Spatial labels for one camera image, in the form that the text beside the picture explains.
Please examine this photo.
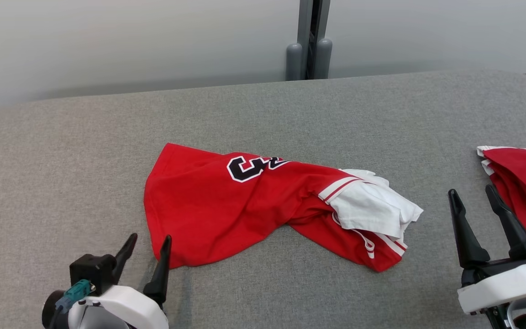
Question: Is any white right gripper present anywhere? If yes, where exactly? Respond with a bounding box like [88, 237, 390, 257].
[448, 184, 526, 315]

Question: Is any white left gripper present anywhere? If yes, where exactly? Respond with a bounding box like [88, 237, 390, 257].
[68, 233, 173, 329]

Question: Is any red jersey with white sleeves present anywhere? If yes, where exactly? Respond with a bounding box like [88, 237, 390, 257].
[143, 143, 424, 273]

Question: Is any grey partition post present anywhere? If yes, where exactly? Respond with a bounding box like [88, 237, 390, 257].
[286, 0, 333, 81]

